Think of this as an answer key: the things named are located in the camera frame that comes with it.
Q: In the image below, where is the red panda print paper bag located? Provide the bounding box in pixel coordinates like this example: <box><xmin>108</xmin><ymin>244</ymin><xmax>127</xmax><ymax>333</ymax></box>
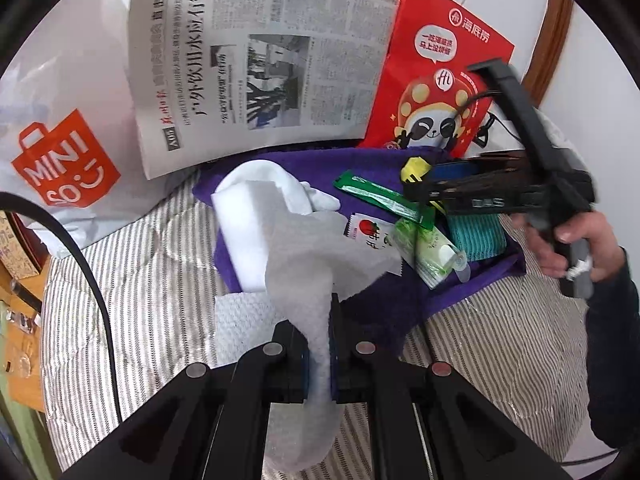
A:
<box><xmin>357</xmin><ymin>0</ymin><xmax>516</xmax><ymax>161</ymax></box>

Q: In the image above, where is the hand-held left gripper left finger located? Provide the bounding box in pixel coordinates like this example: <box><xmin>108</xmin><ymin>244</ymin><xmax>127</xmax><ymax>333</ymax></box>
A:
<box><xmin>60</xmin><ymin>317</ymin><xmax>308</xmax><ymax>480</ymax></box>

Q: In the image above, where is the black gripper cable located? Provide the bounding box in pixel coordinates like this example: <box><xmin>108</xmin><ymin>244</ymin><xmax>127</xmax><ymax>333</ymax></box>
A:
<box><xmin>0</xmin><ymin>191</ymin><xmax>123</xmax><ymax>426</ymax></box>

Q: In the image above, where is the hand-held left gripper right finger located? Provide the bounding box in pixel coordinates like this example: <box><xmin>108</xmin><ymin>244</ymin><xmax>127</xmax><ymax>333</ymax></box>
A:
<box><xmin>327</xmin><ymin>292</ymin><xmax>576</xmax><ymax>480</ymax></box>

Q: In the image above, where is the light green wipes pack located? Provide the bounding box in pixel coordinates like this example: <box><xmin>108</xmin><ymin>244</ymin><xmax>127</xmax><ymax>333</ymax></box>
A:
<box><xmin>392</xmin><ymin>220</ymin><xmax>468</xmax><ymax>290</ymax></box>

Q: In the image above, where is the person's right forearm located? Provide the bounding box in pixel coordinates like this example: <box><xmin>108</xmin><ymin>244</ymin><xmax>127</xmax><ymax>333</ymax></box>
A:
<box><xmin>582</xmin><ymin>247</ymin><xmax>640</xmax><ymax>451</ymax></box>

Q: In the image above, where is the dark green tissue packet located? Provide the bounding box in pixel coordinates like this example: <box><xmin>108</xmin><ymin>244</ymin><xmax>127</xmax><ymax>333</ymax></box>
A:
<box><xmin>334</xmin><ymin>170</ymin><xmax>437</xmax><ymax>231</ymax></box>

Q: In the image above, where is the brown wooden frame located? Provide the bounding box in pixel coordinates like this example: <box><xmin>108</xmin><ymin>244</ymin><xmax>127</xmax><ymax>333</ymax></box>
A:
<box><xmin>520</xmin><ymin>0</ymin><xmax>575</xmax><ymax>108</ymax></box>

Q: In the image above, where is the person's right hand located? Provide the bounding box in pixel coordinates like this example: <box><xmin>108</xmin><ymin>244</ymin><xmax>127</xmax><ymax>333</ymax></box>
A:
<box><xmin>512</xmin><ymin>210</ymin><xmax>628</xmax><ymax>283</ymax></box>

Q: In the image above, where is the teal striped cloth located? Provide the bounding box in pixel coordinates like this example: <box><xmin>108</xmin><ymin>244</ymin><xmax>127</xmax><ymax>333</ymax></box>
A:
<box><xmin>445</xmin><ymin>212</ymin><xmax>508</xmax><ymax>262</ymax></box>

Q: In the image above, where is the white plastic shopping bag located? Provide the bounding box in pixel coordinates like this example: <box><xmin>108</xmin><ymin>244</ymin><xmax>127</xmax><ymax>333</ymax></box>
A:
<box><xmin>0</xmin><ymin>0</ymin><xmax>201</xmax><ymax>261</ymax></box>

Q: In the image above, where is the light wooden furniture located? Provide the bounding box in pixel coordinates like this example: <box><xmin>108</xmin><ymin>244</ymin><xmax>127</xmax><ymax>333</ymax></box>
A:
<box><xmin>0</xmin><ymin>260</ymin><xmax>51</xmax><ymax>411</ymax></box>

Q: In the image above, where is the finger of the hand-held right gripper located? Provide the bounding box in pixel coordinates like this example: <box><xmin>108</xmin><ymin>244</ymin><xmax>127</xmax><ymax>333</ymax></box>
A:
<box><xmin>402</xmin><ymin>170</ymin><xmax>541</xmax><ymax>217</ymax></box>
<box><xmin>427</xmin><ymin>154</ymin><xmax>528</xmax><ymax>182</ymax></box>

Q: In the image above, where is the folded newspaper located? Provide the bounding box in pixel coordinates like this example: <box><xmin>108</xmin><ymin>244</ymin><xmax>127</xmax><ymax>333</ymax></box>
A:
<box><xmin>126</xmin><ymin>0</ymin><xmax>401</xmax><ymax>181</ymax></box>

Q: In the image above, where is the brown patterned box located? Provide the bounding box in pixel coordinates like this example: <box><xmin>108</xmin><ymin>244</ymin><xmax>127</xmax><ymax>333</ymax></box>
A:
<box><xmin>0</xmin><ymin>210</ymin><xmax>41</xmax><ymax>281</ymax></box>

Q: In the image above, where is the striped bed sheet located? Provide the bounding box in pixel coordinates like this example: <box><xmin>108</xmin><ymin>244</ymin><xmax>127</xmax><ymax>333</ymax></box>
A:
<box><xmin>42</xmin><ymin>170</ymin><xmax>593</xmax><ymax>480</ymax></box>

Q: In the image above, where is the thin black cable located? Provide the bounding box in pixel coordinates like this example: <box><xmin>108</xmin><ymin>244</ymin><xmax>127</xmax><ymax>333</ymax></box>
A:
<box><xmin>452</xmin><ymin>87</ymin><xmax>506</xmax><ymax>116</ymax></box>

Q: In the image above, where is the purple towel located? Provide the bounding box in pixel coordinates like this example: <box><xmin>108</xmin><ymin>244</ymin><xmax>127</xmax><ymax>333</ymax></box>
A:
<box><xmin>192</xmin><ymin>146</ymin><xmax>528</xmax><ymax>361</ymax></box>

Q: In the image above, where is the white strawberry print sachet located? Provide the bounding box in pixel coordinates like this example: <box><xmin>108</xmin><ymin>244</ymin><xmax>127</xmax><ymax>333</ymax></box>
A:
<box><xmin>344</xmin><ymin>214</ymin><xmax>401</xmax><ymax>256</ymax></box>

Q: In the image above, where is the white paper towel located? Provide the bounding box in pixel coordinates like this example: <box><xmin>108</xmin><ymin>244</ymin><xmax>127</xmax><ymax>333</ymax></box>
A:
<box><xmin>214</xmin><ymin>210</ymin><xmax>403</xmax><ymax>473</ymax></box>

